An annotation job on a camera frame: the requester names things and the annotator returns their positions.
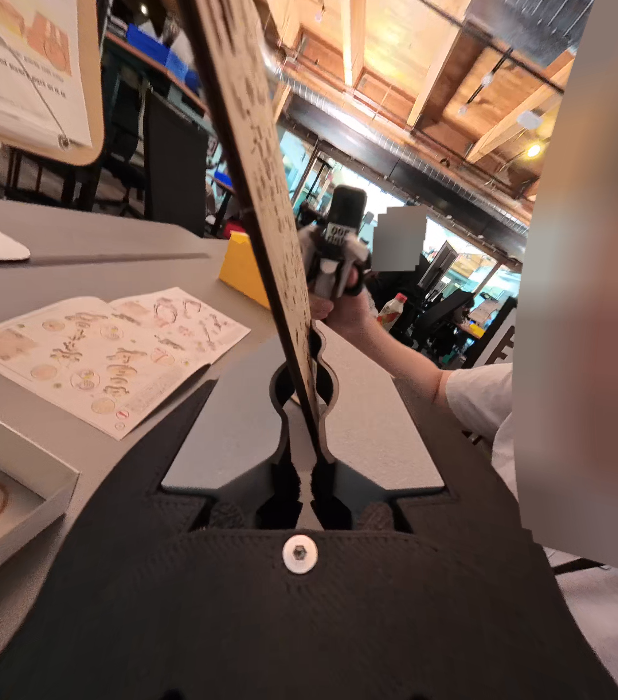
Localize person's white shirt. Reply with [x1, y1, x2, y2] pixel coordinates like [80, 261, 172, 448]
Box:
[443, 361, 523, 493]

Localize plastic bottle with red cap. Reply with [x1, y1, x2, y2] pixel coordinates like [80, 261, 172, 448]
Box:
[377, 292, 409, 332]

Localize laser-cut wooden parts sheet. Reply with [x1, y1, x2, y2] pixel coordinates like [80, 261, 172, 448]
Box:
[180, 0, 336, 464]

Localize person's right hand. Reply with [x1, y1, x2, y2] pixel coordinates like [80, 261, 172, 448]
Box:
[309, 267, 378, 340]

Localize blue storage bin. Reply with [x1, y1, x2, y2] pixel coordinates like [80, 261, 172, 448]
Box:
[164, 52, 202, 92]
[126, 23, 172, 62]

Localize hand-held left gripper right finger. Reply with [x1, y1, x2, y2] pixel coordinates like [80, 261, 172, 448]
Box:
[313, 323, 447, 490]

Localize black framed marker sign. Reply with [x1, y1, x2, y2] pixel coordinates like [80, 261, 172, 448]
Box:
[462, 298, 519, 368]

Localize printed instruction booklet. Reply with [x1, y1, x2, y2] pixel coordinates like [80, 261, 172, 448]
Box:
[0, 287, 252, 442]

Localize black chair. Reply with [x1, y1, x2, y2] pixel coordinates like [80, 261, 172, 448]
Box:
[142, 87, 207, 237]

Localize person's right forearm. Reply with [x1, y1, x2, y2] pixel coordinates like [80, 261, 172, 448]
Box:
[336, 306, 452, 408]

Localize black monitor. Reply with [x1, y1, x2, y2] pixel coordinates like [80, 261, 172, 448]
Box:
[417, 241, 456, 291]

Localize yellow plastic bin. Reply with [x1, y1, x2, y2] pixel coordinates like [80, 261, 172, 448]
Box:
[219, 231, 273, 310]

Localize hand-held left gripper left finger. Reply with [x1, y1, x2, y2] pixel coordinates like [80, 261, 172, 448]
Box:
[161, 328, 310, 490]

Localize silver ventilation duct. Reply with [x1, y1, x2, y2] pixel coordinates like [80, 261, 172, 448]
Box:
[262, 41, 531, 236]

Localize white cardboard box tray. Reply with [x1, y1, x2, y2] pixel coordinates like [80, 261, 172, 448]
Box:
[0, 394, 81, 599]

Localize wooden board with paper sheet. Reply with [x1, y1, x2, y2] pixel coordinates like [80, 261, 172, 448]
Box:
[0, 0, 105, 166]

